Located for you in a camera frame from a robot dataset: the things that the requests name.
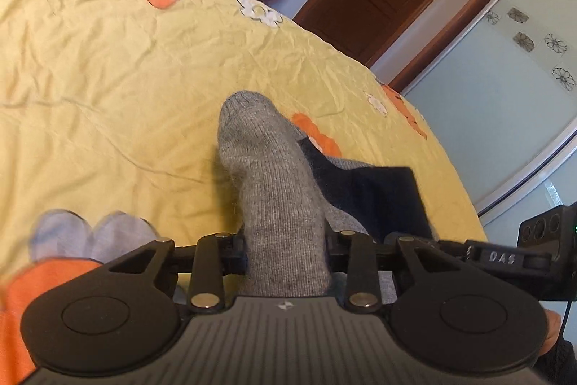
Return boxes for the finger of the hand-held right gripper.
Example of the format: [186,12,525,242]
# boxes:
[433,238,551,278]

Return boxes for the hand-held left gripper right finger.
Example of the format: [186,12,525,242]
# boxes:
[325,230,452,314]

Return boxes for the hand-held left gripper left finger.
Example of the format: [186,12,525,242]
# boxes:
[107,233,248,314]

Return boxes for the dark navy garment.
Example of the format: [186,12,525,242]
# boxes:
[296,136,436,242]

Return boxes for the grey knit sweater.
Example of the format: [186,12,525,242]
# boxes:
[216,90,398,305]

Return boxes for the person's right forearm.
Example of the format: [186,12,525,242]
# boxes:
[534,309,577,385]

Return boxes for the yellow floral bed sheet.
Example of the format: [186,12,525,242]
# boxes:
[0,0,488,385]

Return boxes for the black cable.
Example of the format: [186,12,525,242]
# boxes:
[561,298,577,338]

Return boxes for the brown wooden door frame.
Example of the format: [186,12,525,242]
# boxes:
[369,0,556,93]

